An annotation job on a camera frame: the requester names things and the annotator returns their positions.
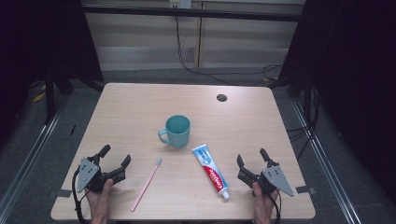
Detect teal cup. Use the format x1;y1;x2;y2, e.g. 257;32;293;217
157;114;191;149

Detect black wall cable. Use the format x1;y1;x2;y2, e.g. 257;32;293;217
174;7;284;87

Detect grey tape piece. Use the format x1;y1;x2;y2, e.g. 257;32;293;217
295;185;318;196
48;189;73;200

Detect person's left hand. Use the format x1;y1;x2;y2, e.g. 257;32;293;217
85;178;115;224

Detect toothpaste tube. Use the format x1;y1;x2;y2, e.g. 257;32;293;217
191;144;231;201

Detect black floor cables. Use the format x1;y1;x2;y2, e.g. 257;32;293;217
286;87;322;161

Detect metal floor rail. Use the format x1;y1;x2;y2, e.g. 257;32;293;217
290;98;363;224
0;99;64;217

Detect dark curtain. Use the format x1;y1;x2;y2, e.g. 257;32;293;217
0;0;105;132
276;0;396;204

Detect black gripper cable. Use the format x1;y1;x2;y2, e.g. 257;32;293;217
270;189;283;224
71;167;91;224

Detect pink toothbrush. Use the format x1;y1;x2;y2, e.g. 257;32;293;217
130;157;163;213

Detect person's right hand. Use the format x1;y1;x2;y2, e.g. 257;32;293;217
251;181;279;224

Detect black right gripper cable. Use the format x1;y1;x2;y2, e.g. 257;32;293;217
270;189;283;224

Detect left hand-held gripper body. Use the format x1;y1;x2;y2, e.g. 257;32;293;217
76;158;127;194

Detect dark desk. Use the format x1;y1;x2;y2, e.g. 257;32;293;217
81;5;303;22

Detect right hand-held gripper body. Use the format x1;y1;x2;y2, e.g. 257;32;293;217
237;165;295;198

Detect white wall socket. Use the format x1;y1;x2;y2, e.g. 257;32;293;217
168;0;192;9

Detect black stand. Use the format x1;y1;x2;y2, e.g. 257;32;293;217
43;69;58;125
303;76;314;133

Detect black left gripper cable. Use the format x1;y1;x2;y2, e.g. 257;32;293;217
71;167;91;224

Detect yellow floor tape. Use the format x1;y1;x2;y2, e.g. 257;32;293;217
32;83;48;104

